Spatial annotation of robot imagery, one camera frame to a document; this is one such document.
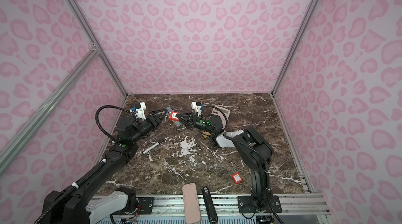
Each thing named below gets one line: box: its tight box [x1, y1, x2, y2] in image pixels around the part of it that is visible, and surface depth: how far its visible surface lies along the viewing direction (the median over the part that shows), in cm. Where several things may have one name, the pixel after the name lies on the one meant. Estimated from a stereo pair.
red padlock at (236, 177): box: [231, 162, 243, 187], surface depth 82 cm
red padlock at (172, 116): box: [169, 110, 181, 122], surface depth 76 cm
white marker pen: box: [141, 139, 165, 155], surface depth 95 cm
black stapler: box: [201, 186, 219, 224], surface depth 73 cm
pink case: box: [182, 182, 201, 224], surface depth 74 cm
